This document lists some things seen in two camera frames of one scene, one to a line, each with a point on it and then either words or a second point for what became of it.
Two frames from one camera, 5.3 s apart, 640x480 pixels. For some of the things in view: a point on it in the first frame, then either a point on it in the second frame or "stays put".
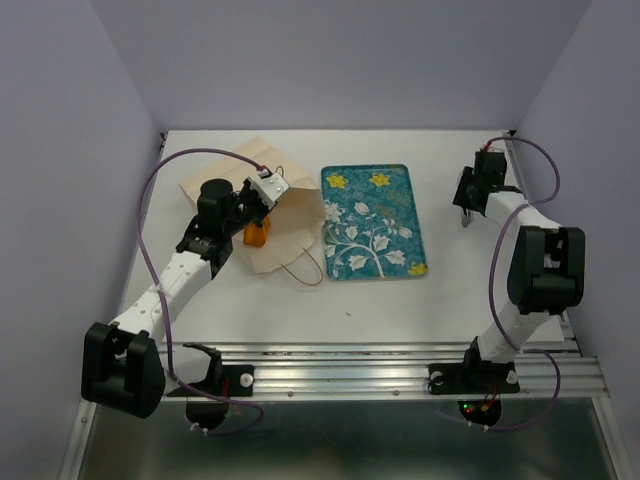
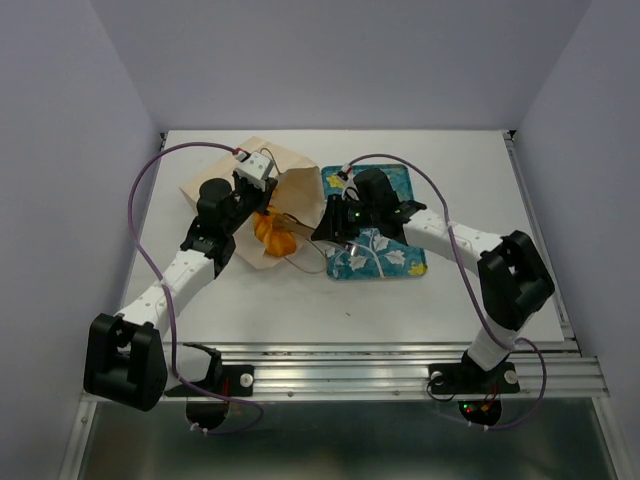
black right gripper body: (463, 193) → (358, 216)
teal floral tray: (372, 227) stays put
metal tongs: (467, 218) → (352, 249)
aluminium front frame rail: (391, 370) stays put
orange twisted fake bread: (254, 235) → (278, 242)
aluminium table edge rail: (569, 333) stays put
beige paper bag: (296, 222) stays put
